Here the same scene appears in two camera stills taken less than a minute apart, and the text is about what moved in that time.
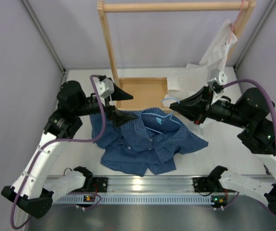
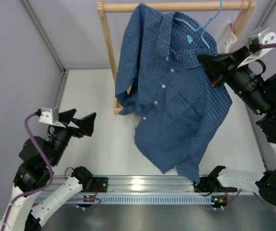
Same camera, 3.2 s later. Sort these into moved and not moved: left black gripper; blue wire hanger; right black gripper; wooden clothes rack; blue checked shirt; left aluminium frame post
Moved: blue checked shirt; left black gripper; blue wire hanger; right black gripper
Not moved: wooden clothes rack; left aluminium frame post
